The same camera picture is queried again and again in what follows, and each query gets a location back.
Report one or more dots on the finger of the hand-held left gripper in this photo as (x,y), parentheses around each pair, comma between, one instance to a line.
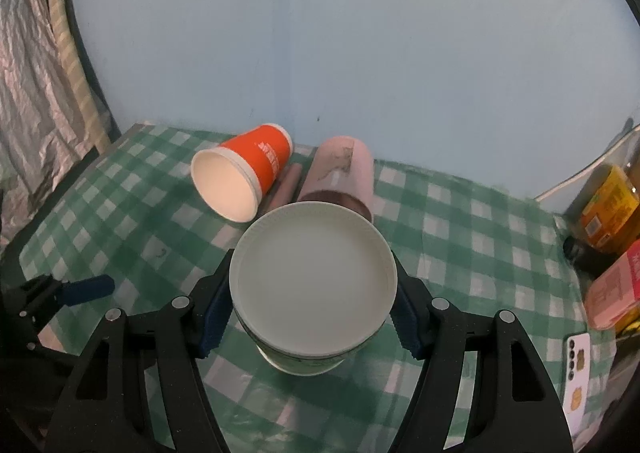
(85,289)

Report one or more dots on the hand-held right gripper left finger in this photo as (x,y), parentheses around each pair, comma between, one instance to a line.
(216,318)

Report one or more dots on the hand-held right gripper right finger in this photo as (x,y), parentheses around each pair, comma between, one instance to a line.
(406,320)

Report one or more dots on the white paper cup green print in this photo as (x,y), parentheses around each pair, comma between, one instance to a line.
(312,278)

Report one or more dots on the orange paper cup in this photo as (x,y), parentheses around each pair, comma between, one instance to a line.
(245,168)

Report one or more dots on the pink cup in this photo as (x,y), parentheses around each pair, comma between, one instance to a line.
(340,168)

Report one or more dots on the green checkered tablecloth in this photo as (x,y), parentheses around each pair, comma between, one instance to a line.
(320,313)

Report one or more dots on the brown stick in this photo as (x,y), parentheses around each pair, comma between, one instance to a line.
(282,190)

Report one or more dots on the white smartphone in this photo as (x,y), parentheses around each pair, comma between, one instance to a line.
(576,383)

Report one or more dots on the silver foil curtain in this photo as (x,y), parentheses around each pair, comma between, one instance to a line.
(35,98)

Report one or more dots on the pink packet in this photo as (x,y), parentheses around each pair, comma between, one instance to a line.
(615,285)

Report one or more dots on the yellow oil bottle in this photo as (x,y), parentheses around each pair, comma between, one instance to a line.
(607,208)

